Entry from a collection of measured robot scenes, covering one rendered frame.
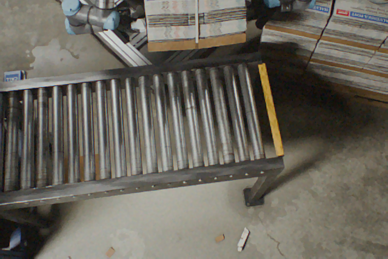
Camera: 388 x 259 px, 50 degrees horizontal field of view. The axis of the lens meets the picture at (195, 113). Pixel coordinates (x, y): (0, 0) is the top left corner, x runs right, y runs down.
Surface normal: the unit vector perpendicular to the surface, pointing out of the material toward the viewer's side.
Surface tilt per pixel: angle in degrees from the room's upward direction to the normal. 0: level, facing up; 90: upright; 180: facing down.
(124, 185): 0
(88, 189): 0
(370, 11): 1
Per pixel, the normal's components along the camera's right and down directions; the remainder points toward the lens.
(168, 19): 0.12, 0.72
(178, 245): -0.01, -0.36
